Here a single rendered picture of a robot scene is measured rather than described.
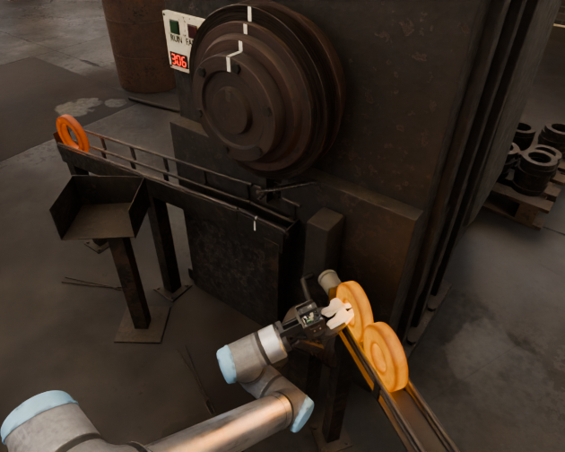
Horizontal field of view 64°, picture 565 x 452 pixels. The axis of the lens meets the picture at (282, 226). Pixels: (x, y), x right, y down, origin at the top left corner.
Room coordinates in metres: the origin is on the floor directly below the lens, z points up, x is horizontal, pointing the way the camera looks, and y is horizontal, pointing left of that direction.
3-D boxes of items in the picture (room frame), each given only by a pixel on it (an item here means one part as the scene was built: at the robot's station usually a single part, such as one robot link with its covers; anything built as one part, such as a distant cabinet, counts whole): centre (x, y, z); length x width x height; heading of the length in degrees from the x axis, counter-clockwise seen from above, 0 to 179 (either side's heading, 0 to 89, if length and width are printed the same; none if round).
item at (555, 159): (2.66, -1.23, 0.22); 1.20 x 0.81 x 0.44; 53
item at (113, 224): (1.26, 0.63, 0.36); 0.26 x 0.20 x 0.72; 90
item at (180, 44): (1.46, 0.28, 1.15); 0.26 x 0.02 x 0.18; 55
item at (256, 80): (1.09, 0.13, 1.11); 0.28 x 0.06 x 0.28; 55
